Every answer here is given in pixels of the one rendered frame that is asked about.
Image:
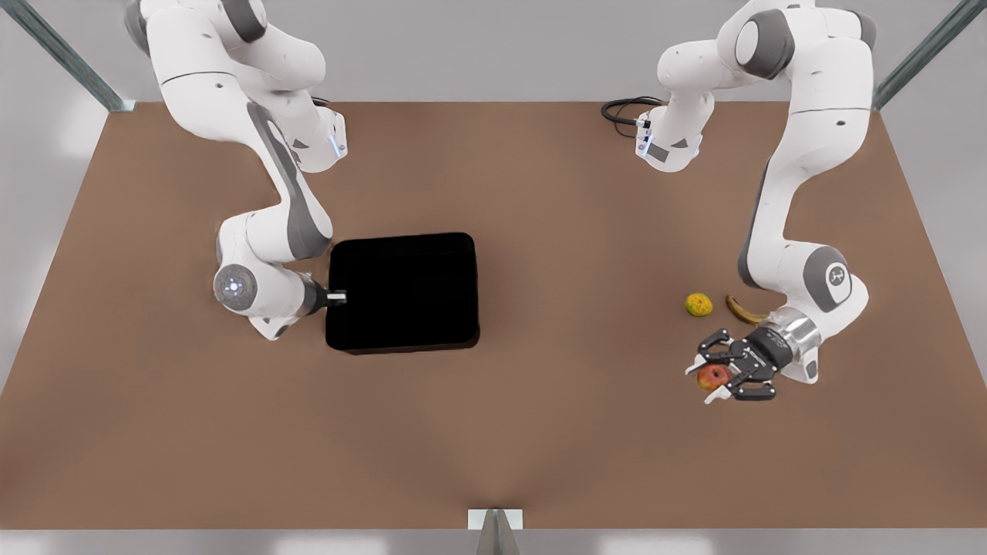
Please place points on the red apple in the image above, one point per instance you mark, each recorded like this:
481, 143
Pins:
713, 377

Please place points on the black storage box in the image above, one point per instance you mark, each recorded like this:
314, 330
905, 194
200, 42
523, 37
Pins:
401, 293

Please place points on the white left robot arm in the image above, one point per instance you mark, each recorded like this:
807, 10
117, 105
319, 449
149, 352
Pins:
802, 154

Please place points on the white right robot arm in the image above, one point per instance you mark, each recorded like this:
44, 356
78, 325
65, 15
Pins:
275, 231

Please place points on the brown spotted banana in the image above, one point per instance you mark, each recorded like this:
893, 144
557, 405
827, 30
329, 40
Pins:
742, 311

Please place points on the yellow green pear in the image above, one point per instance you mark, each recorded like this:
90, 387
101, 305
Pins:
698, 304

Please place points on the silver frame post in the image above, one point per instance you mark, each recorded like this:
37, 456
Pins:
65, 54
494, 532
921, 54

